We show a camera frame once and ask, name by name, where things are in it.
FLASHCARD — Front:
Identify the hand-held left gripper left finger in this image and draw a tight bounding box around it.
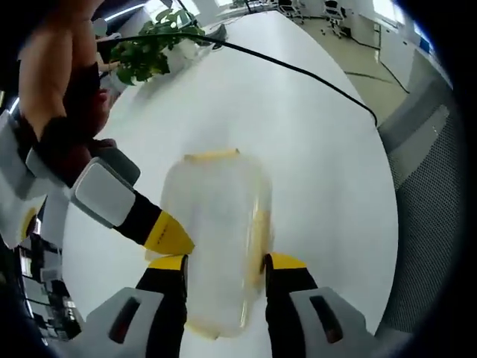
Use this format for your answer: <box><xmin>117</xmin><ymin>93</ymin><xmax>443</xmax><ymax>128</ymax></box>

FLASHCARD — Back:
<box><xmin>84</xmin><ymin>254</ymin><xmax>189</xmax><ymax>358</ymax></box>

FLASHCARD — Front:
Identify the grey mesh office chair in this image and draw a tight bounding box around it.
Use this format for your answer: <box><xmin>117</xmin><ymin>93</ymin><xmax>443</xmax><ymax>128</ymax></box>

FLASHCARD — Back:
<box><xmin>375</xmin><ymin>79</ymin><xmax>467</xmax><ymax>333</ymax></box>

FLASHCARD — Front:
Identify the black office chair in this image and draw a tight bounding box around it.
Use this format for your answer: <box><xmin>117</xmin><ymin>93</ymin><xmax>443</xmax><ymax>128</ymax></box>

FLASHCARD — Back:
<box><xmin>277</xmin><ymin>0</ymin><xmax>306</xmax><ymax>24</ymax></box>
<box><xmin>323</xmin><ymin>0</ymin><xmax>354</xmax><ymax>39</ymax></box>

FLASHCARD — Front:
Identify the green potted plant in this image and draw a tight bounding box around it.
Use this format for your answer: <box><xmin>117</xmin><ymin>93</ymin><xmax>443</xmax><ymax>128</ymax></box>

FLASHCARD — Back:
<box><xmin>109</xmin><ymin>8</ymin><xmax>206</xmax><ymax>87</ymax></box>

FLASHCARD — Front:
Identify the person's right hand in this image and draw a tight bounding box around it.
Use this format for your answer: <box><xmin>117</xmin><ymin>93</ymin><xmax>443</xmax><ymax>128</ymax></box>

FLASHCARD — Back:
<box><xmin>40</xmin><ymin>87</ymin><xmax>118</xmax><ymax>187</ymax></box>

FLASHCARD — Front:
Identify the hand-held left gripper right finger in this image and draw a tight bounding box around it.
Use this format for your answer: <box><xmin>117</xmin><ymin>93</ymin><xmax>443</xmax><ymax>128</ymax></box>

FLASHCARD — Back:
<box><xmin>263</xmin><ymin>252</ymin><xmax>374</xmax><ymax>358</ymax></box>

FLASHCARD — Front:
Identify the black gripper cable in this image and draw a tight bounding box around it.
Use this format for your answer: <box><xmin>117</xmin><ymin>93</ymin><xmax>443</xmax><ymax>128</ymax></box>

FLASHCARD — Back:
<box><xmin>95</xmin><ymin>34</ymin><xmax>379</xmax><ymax>127</ymax></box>

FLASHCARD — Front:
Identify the clear plastic container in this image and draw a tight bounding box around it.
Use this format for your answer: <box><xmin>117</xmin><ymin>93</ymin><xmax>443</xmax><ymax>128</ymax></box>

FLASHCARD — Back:
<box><xmin>145</xmin><ymin>148</ymin><xmax>276</xmax><ymax>341</ymax></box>

